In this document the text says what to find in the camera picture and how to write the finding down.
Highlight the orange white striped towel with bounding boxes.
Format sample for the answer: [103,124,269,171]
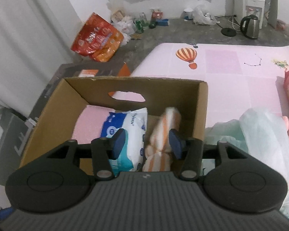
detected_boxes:
[142,107,181,172]

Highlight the white plastic bag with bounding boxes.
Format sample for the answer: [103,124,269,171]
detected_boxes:
[204,109,289,219]

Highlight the pink foam pad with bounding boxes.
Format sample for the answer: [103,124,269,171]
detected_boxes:
[71,105,115,144]

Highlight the blue white wipes pack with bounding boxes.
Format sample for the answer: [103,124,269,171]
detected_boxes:
[101,107,148,176]

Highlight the brown cardboard box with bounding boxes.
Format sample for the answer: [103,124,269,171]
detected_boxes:
[21,77,208,166]

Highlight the red orange snack bag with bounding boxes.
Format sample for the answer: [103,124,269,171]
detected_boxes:
[71,13,124,63]

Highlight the black kettle base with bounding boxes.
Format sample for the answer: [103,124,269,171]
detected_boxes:
[221,28,236,37]

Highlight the green bottles on floor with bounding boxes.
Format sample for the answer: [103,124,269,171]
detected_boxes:
[134,12,149,33]

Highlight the blue tray on floor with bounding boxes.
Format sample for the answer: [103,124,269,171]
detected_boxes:
[156,19,170,27]

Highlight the white curtain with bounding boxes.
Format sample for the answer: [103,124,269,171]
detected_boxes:
[0,0,81,116]

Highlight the white bag on floor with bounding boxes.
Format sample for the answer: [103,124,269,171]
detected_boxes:
[193,4,218,26]

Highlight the steel electric kettle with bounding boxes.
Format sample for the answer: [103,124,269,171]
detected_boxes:
[240,15,260,40]

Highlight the white water dispenser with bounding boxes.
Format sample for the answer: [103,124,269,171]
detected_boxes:
[233,0,265,29]

